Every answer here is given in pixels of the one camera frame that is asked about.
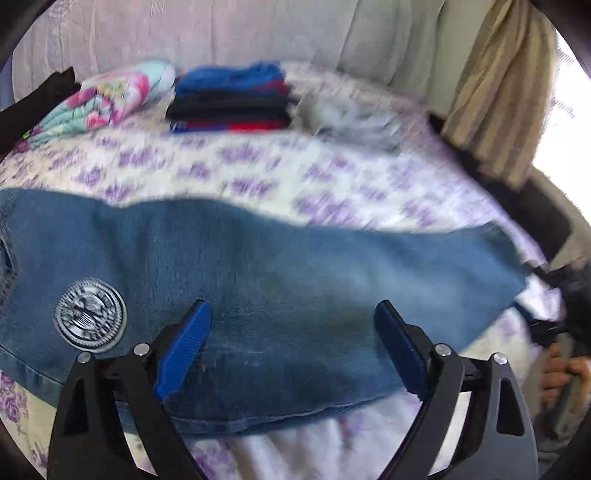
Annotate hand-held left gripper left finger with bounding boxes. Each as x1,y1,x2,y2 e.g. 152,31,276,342
47,299,212,480

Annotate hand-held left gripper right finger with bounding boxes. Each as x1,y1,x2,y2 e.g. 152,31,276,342
374,299,540,480

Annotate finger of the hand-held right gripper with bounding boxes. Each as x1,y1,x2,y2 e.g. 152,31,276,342
524,263,568,347

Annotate blue denim jeans pants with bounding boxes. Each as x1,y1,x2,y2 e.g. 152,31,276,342
0,188,532,437

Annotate person's right hand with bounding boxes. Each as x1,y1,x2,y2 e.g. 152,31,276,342
539,346,590,405

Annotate window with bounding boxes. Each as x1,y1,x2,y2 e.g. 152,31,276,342
531,32,591,185

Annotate purple floral bedspread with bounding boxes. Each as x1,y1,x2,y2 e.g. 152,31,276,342
0,60,568,480

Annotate beige striped curtain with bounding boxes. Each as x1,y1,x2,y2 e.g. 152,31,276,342
441,0,557,188

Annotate red folded garment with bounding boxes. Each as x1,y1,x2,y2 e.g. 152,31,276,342
170,119,287,134

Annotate grey garment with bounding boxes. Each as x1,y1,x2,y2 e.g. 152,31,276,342
295,90,402,151

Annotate black folded garment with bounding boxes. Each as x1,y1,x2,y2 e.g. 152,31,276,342
165,90,291,125

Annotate pink floral folded blanket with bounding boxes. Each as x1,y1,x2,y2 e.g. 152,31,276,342
23,59,177,148

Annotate blue folded garment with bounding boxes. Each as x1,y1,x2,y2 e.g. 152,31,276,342
175,61,287,93

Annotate pale lilac headboard cover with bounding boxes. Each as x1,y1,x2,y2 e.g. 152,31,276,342
11,0,448,116

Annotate dark bed frame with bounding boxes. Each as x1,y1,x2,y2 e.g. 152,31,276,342
427,113,583,268

